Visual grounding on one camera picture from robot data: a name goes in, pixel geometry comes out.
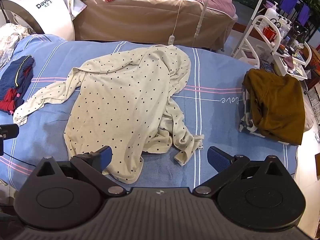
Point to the white beauty machine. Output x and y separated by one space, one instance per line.
47 7

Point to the purple chair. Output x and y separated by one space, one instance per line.
288 1

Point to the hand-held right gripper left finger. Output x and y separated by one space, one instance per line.
106 156

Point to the brown covered massage bed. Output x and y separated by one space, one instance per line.
140 20

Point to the blue white checked garment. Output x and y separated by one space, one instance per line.
247 122

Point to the red mug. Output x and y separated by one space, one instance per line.
269 33

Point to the floral quilt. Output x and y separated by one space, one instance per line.
10 40

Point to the navy and red folded clothes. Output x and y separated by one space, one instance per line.
17 77

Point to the blue striped bed sheet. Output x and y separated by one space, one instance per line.
215 120

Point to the cream polka dot shirt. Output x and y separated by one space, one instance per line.
117 100

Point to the brown folded garment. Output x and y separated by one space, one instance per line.
277 105

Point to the white trolley cart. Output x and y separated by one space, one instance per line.
257 22

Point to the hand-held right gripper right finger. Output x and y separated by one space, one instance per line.
216 158

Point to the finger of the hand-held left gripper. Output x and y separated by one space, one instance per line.
10 131

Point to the green white papers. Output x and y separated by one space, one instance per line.
77 2

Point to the white pump bottle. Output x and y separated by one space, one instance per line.
271 15

